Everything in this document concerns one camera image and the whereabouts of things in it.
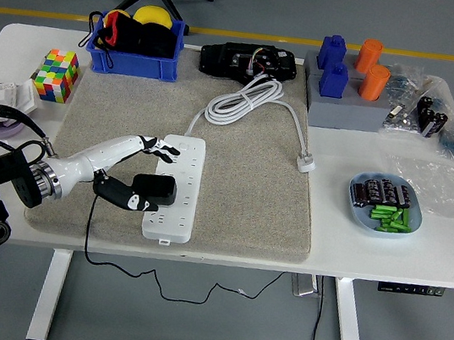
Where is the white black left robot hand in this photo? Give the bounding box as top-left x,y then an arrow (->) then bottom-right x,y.
47,122 -> 183,217

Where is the black plug adapter with cord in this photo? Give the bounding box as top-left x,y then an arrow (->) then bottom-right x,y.
76,165 -> 299,318

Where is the white power strip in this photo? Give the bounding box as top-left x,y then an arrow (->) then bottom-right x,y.
138,131 -> 209,250

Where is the multicolour puzzle cube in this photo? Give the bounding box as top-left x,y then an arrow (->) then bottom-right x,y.
30,45 -> 85,107

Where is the blue plastic bin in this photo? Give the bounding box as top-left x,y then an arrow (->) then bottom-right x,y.
84,8 -> 189,85

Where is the white table leg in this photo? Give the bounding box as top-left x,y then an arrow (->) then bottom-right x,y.
25,244 -> 74,340
325,275 -> 377,340

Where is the black pouch with red trim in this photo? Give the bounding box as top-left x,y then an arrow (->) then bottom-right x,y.
80,6 -> 182,77

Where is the yellow ball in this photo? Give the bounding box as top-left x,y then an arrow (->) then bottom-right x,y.
132,3 -> 176,30

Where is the grey-brown mat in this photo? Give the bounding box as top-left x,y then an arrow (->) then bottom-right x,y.
21,23 -> 340,273

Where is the black electronic device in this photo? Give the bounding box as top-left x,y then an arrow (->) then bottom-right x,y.
197,35 -> 301,90

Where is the blue block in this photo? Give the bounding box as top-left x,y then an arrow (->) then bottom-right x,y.
315,32 -> 349,74
317,58 -> 352,102

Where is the grey block holder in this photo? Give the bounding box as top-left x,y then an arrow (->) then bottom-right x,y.
294,47 -> 400,139

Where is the black cylindrical capacitor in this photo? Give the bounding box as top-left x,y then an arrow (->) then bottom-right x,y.
375,178 -> 401,205
361,177 -> 385,202
391,184 -> 417,210
349,182 -> 374,209

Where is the light blue plate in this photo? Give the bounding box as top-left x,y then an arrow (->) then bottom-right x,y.
342,167 -> 429,244

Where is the green cylindrical battery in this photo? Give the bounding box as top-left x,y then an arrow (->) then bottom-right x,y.
379,217 -> 407,231
369,204 -> 398,217
374,223 -> 411,237
369,210 -> 395,223
398,207 -> 413,229

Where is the orange cylinder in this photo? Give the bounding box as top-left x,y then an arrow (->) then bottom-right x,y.
352,36 -> 386,76
356,62 -> 393,103

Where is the clear bag of silver parts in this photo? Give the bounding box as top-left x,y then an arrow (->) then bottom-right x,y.
380,97 -> 429,136

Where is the black table control panel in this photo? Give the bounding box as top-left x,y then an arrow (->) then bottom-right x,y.
376,277 -> 448,302

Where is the clear bag of black capacitors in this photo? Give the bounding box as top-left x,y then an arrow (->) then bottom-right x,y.
407,74 -> 454,143

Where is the empty clear plastic bag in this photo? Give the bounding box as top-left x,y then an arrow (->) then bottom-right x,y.
379,151 -> 454,220

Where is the white power cord with plug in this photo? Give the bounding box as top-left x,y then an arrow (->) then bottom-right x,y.
180,64 -> 331,176

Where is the silver metal bracket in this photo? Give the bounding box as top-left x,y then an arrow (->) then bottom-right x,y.
288,271 -> 325,300

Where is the black hanging cable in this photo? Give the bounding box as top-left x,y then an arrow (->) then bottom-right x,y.
310,276 -> 330,340

